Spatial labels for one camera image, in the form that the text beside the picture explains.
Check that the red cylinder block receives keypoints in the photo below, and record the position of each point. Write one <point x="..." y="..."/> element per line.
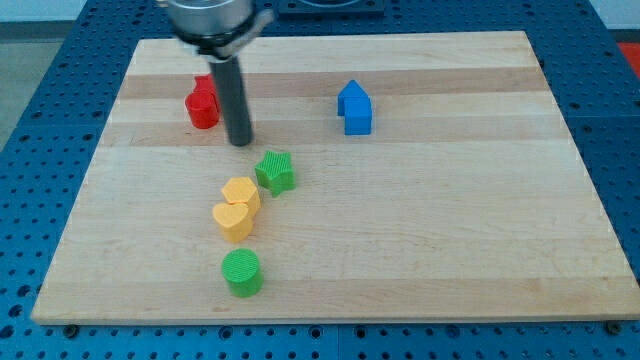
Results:
<point x="202" y="110"/>

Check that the green cylinder block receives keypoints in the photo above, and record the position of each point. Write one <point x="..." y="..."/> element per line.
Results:
<point x="241" y="270"/>

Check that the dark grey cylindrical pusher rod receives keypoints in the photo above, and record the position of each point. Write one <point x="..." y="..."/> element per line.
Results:
<point x="228" y="80"/>

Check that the green star block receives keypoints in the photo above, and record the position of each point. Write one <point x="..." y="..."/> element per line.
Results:
<point x="275" y="172"/>

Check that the blue pentagon block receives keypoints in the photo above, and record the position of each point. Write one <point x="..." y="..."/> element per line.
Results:
<point x="351" y="90"/>

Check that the yellow hexagon block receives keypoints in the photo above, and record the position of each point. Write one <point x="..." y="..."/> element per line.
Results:
<point x="242" y="190"/>

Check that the wooden board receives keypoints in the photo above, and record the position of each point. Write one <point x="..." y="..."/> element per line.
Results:
<point x="468" y="202"/>

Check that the yellow heart block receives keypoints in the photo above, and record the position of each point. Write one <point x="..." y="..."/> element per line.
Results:
<point x="234" y="221"/>

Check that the blue cube block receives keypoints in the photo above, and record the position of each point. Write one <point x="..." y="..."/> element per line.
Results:
<point x="357" y="116"/>

